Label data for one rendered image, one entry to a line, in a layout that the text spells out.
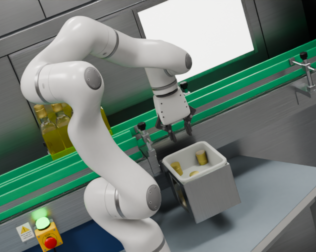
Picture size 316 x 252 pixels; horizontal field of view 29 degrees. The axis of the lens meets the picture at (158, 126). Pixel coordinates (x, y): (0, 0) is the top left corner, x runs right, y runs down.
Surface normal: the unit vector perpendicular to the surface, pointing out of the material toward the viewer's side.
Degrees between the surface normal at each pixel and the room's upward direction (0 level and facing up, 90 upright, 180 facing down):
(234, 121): 90
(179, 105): 92
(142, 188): 64
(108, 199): 60
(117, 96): 90
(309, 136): 90
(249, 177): 0
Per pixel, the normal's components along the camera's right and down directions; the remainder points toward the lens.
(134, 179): 0.49, -0.35
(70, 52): 0.31, 0.63
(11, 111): 0.31, 0.29
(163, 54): 0.32, -0.10
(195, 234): -0.30, -0.87
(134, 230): -0.13, -0.60
